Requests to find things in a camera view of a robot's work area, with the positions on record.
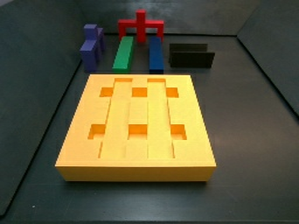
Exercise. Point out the green bar block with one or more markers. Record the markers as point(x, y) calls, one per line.
point(122, 63)

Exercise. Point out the yellow slotted board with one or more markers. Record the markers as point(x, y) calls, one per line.
point(137, 131)

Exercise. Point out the blue bar block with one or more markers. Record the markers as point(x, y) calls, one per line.
point(157, 58)

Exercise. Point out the purple cross-shaped block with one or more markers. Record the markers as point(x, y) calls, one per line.
point(93, 47)

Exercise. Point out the red cross-shaped block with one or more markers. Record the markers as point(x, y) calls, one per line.
point(141, 23)

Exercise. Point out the black angle bracket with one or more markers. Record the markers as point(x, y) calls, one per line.
point(191, 55)

